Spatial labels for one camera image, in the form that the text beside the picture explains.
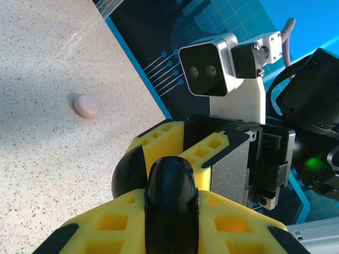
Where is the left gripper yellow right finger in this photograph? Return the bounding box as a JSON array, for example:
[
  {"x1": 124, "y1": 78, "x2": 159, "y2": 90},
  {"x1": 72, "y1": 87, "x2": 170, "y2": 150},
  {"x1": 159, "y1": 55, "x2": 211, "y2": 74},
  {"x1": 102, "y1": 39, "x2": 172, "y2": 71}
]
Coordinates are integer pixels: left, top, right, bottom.
[{"x1": 197, "y1": 189, "x2": 311, "y2": 254}]

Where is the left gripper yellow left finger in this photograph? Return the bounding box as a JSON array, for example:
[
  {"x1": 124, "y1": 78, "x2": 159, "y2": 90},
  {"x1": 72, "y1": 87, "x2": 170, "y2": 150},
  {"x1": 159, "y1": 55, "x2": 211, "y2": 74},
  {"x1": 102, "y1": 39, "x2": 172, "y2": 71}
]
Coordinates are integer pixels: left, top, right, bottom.
[{"x1": 31, "y1": 188, "x2": 147, "y2": 254}]

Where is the aluminium and blue side rail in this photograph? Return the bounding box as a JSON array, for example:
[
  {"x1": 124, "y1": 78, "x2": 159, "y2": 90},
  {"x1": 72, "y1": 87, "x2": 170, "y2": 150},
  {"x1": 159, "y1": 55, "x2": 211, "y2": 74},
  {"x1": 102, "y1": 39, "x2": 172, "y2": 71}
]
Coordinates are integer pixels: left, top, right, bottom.
[{"x1": 104, "y1": 15, "x2": 174, "y2": 121}]

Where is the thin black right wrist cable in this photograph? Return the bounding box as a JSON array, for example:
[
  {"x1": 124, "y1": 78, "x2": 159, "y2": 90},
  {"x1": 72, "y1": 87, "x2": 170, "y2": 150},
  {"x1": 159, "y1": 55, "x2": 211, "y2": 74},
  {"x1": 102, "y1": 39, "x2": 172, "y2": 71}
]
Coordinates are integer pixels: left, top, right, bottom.
[{"x1": 266, "y1": 58, "x2": 316, "y2": 117}]

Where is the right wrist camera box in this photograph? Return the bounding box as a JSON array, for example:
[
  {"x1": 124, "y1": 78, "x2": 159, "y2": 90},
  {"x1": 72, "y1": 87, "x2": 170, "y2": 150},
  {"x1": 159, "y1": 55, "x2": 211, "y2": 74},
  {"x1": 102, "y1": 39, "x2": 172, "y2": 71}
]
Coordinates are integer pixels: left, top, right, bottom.
[{"x1": 179, "y1": 31, "x2": 283, "y2": 125}]

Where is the grey aluminium frame bar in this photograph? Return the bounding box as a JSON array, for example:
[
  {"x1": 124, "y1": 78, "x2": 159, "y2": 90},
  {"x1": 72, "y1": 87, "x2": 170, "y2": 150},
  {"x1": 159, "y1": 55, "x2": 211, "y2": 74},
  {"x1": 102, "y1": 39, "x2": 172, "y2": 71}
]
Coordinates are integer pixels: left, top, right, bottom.
[{"x1": 287, "y1": 219, "x2": 339, "y2": 254}]

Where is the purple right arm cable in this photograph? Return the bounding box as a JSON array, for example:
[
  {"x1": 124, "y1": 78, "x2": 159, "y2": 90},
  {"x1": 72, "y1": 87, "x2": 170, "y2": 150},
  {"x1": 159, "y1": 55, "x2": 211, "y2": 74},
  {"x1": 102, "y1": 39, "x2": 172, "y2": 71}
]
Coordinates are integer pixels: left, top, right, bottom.
[{"x1": 281, "y1": 17, "x2": 297, "y2": 67}]

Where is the aluminium frame post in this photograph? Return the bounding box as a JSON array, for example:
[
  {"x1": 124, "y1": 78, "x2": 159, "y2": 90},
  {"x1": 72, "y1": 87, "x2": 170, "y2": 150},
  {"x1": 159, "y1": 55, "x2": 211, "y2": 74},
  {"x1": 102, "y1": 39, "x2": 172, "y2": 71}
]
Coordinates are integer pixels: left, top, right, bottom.
[{"x1": 92, "y1": 0, "x2": 125, "y2": 21}]

